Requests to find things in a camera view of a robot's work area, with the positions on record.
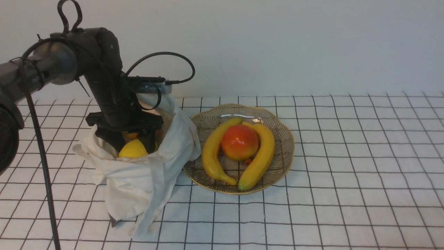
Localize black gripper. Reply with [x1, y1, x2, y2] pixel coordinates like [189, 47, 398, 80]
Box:
[85, 104, 164, 154]

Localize yellow lemon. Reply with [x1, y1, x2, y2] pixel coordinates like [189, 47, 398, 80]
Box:
[119, 139, 149, 159]

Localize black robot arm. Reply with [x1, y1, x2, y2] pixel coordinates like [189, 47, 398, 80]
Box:
[1, 28, 163, 172]

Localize white cloth tote bag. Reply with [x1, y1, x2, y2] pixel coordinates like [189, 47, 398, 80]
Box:
[72, 94, 201, 239]

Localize left yellow banana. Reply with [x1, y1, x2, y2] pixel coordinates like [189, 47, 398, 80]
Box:
[202, 117, 242, 185]

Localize yellow banana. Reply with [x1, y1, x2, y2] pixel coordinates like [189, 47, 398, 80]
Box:
[202, 117, 242, 185]
[238, 122, 275, 192]

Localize red orange pomegranate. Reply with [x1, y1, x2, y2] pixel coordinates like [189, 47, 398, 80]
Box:
[221, 124, 259, 161]

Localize right yellow banana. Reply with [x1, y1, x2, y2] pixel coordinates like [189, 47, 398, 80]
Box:
[238, 122, 275, 192]

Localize white black grid tablecloth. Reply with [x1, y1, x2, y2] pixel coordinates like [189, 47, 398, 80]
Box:
[0, 92, 444, 250]

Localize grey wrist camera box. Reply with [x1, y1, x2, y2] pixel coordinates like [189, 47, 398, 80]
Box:
[127, 76, 172, 94]

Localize black camera cable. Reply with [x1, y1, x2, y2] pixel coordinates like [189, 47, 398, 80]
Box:
[124, 52, 196, 111]

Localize black hanging cable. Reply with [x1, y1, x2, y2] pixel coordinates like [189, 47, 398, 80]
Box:
[18, 0, 91, 250]

